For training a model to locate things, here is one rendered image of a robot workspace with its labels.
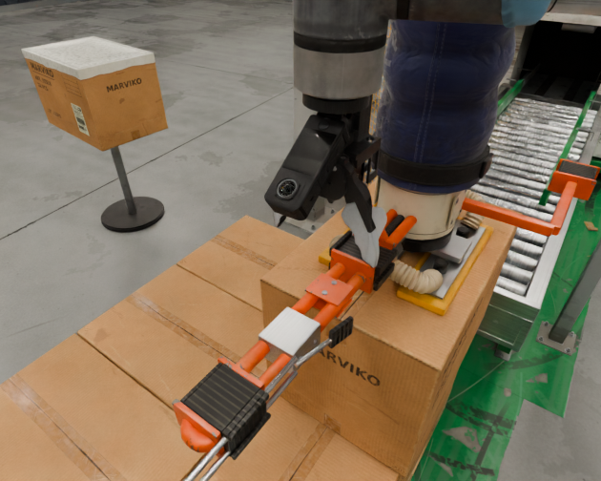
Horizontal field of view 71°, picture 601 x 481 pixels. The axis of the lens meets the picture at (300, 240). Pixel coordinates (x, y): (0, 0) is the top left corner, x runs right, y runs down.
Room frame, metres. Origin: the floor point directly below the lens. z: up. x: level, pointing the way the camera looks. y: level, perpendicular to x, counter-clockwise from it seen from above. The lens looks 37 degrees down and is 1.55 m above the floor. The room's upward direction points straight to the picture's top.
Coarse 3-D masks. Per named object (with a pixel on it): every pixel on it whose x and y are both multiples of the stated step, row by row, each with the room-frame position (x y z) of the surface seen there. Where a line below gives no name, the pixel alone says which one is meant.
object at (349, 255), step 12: (348, 240) 0.60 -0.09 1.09; (384, 240) 0.59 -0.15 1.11; (336, 252) 0.56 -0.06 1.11; (348, 252) 0.57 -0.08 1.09; (360, 252) 0.57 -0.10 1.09; (384, 252) 0.57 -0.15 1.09; (396, 252) 0.57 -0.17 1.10; (348, 264) 0.54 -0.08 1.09; (360, 264) 0.53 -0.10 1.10; (384, 264) 0.53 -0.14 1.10; (348, 276) 0.54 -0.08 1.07; (372, 276) 0.52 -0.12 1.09; (384, 276) 0.54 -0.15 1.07; (360, 288) 0.53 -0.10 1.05
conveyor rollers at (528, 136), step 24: (504, 120) 2.62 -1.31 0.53; (528, 120) 2.62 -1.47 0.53; (552, 120) 2.62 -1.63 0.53; (576, 120) 2.57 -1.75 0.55; (504, 144) 2.21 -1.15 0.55; (528, 144) 2.22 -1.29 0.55; (552, 144) 2.22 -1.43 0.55; (576, 144) 2.23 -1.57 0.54; (504, 168) 1.94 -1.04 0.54; (528, 168) 1.95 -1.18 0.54; (552, 168) 1.96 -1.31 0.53; (480, 192) 1.73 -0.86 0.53; (504, 192) 1.69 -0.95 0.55; (528, 192) 1.70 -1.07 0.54; (552, 192) 1.72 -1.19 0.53; (528, 216) 1.52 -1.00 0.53; (528, 240) 1.35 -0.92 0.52; (504, 264) 1.17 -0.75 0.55; (528, 264) 1.19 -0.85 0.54; (504, 288) 1.06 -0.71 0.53
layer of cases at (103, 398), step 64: (192, 256) 1.23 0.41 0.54; (256, 256) 1.23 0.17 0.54; (128, 320) 0.91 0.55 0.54; (192, 320) 0.91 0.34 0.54; (256, 320) 0.91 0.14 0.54; (64, 384) 0.68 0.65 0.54; (128, 384) 0.68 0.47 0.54; (192, 384) 0.68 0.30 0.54; (0, 448) 0.50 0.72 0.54; (64, 448) 0.50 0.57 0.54; (128, 448) 0.50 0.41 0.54; (256, 448) 0.50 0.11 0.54; (320, 448) 0.50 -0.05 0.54
